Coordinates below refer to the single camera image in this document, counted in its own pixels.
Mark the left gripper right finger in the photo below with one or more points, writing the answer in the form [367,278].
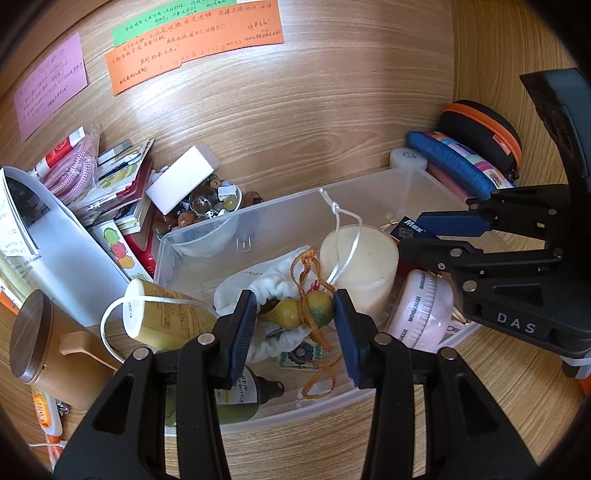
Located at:
[468,434]

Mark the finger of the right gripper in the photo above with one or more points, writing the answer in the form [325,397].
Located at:
[457,221]
[434,251]

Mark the dark green glass bottle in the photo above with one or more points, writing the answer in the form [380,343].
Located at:
[249,393]

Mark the pink round case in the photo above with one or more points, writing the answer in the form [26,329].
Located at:
[424,311]

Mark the yellow sunscreen bottle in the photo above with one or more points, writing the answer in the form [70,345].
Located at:
[161,318]

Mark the cream pillar candle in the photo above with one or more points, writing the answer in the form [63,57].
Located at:
[364,262]

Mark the white drawstring pouch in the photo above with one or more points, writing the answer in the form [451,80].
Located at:
[272,304]

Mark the yellow gourd charm with cord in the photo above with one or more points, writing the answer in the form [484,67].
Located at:
[300,311]

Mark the blue patchwork pouch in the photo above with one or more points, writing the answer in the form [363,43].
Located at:
[471,172]

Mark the black orange zip case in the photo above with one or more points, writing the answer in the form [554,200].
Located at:
[486,132]

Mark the small white round container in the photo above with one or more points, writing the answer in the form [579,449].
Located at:
[408,158]

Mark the brown mug with lid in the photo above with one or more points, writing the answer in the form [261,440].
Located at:
[53,353]

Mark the clear plastic storage bin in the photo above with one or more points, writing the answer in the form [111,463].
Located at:
[256,249]

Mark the orange green tube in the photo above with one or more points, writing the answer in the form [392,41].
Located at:
[47,413]

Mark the fruit pattern box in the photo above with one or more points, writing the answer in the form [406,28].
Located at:
[111,240]

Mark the bowl of beads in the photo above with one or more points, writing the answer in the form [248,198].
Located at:
[203,216]

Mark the white paper box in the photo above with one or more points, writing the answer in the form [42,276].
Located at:
[181,177]

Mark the stack of booklets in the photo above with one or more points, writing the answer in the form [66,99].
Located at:
[121,181]

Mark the red white tube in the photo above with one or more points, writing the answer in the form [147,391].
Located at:
[58,153]

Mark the orange sticky note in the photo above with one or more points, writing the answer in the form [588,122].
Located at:
[195,36]

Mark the pink sticky note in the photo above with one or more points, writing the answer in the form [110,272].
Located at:
[55,81]

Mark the green sticky note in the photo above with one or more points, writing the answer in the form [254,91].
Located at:
[161,15]

